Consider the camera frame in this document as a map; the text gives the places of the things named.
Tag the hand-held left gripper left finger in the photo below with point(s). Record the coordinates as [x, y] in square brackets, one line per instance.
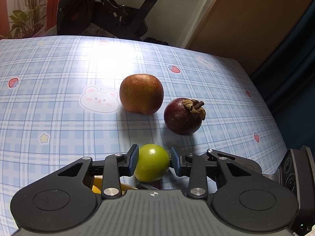
[134, 158]

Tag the green jujube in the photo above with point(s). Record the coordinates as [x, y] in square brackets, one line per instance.
[152, 162]

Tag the blue plaid tablecloth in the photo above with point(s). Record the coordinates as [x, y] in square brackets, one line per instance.
[61, 127]

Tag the dark blue curtain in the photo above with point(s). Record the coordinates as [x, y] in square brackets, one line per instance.
[295, 91]

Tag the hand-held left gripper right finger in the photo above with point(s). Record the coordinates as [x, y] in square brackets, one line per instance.
[175, 161]

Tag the wooden cabinet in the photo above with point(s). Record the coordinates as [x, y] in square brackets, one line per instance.
[246, 24]

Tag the black shoe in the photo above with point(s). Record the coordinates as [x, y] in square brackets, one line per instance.
[155, 40]

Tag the black exercise bike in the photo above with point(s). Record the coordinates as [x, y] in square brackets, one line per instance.
[118, 12]

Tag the dark purple mangosteen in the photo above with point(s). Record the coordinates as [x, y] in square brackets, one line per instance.
[181, 119]

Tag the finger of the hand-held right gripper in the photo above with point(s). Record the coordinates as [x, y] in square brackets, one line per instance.
[237, 159]

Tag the red apple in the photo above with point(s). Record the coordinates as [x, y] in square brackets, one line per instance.
[141, 93]

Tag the printed wall poster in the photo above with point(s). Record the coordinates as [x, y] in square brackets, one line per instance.
[24, 17]

